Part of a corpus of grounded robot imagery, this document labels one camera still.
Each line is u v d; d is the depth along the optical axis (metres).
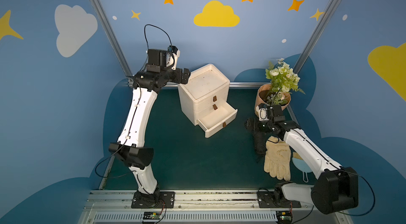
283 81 0.86
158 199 0.68
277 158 0.89
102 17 0.81
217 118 1.04
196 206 0.74
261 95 1.02
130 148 0.44
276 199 0.68
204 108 0.90
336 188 0.41
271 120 0.66
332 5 0.78
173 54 0.61
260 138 0.93
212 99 0.89
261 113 0.75
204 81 0.95
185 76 0.65
